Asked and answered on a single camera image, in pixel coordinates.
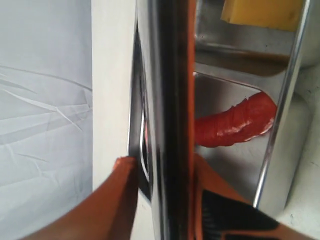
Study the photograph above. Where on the red toy sausage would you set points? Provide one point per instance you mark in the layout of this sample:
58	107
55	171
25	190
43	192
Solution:
252	117

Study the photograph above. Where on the dark transparent box lid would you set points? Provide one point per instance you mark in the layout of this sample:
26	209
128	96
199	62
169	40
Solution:
170	89

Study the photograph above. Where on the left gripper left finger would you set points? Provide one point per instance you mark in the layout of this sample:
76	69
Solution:
107	214

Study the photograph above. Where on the blue-grey backdrop cloth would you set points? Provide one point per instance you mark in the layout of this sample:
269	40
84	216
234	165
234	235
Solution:
46	112

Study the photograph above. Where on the stainless steel lunch box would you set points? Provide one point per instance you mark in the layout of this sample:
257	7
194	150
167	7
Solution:
234	62

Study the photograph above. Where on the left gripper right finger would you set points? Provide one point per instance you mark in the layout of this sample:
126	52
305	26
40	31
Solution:
221	213

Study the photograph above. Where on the yellow toy cheese wedge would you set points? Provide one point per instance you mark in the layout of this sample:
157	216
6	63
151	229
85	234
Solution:
281	15

